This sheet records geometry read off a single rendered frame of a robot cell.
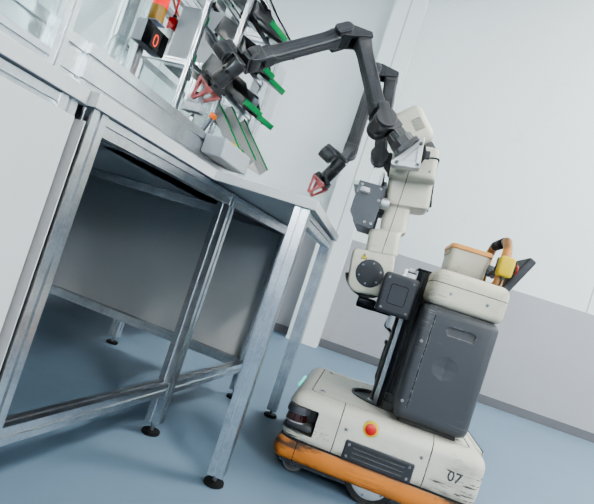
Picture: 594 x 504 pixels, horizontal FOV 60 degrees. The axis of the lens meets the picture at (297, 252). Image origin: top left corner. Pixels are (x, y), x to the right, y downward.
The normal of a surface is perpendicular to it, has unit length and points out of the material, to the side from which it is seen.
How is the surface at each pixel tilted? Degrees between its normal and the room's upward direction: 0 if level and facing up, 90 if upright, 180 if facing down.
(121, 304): 90
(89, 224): 90
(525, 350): 90
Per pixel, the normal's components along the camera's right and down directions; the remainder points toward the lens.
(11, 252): 0.91, 0.29
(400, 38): -0.15, -0.08
